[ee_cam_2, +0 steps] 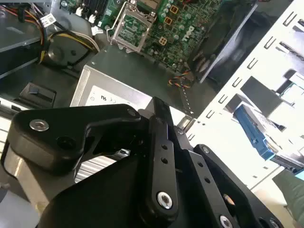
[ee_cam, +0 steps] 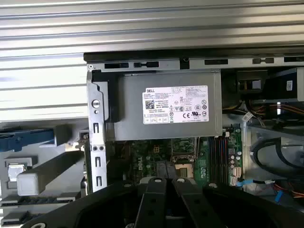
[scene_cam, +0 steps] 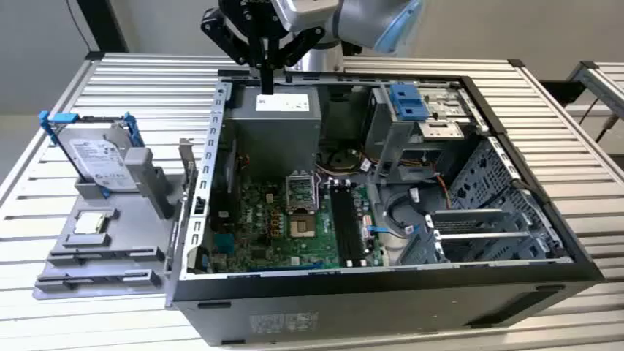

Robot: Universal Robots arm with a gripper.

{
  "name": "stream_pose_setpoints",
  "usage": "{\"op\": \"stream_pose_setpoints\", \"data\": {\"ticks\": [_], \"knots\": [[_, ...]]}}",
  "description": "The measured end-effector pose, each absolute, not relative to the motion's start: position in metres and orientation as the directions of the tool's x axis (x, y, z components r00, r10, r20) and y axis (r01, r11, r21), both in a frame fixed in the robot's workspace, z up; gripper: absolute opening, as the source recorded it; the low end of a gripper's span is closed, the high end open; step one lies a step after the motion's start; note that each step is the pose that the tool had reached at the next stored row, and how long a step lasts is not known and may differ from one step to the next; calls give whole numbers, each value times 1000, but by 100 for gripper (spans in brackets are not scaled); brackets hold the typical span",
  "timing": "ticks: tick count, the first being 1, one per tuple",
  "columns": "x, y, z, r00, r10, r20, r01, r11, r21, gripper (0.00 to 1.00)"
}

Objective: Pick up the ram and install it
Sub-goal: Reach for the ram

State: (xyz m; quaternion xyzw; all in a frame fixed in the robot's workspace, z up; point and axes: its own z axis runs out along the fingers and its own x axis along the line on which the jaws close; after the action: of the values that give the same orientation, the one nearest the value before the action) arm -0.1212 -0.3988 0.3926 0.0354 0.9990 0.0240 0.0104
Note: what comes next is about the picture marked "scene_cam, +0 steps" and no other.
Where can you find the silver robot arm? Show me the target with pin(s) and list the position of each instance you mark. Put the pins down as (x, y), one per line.
(360, 22)

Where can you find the perforated grey disk bay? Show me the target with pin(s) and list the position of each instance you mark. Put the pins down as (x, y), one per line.
(468, 219)

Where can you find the black open PC case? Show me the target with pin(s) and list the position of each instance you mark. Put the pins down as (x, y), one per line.
(341, 314)

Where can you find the black frame post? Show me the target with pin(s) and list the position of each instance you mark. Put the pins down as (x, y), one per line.
(104, 25)

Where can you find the silver CPU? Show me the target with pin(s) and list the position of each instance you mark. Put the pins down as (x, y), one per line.
(89, 222)

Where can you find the black plastic fan shroud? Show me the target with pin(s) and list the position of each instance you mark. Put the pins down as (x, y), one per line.
(341, 117)

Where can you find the grey power supply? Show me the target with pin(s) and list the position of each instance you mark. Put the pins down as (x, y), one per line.
(272, 142)

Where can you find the green motherboard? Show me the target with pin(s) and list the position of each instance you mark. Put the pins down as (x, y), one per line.
(262, 234)

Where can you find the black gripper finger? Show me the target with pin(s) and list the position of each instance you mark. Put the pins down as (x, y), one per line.
(233, 47)
(300, 45)

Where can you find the round black speaker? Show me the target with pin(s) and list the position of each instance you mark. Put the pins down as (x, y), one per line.
(342, 159)

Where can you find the CPU socket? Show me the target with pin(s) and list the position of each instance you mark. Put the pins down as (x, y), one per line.
(302, 226)

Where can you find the blue expansion slot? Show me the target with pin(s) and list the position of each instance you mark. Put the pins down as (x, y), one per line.
(286, 266)

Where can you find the metal slat side table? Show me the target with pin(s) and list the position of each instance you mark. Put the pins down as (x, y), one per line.
(604, 78)

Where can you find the black table bracket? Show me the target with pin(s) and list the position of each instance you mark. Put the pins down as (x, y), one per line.
(560, 91)

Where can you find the grey parts rack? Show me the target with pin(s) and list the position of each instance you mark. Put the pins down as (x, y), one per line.
(126, 226)

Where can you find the grey metal drive cage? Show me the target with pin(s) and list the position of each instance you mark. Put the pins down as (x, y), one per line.
(389, 146)

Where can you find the hard disk in blue carrier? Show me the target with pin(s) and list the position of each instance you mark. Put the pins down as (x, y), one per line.
(97, 161)

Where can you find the blue plastic disk carrier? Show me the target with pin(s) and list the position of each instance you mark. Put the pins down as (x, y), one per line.
(406, 106)

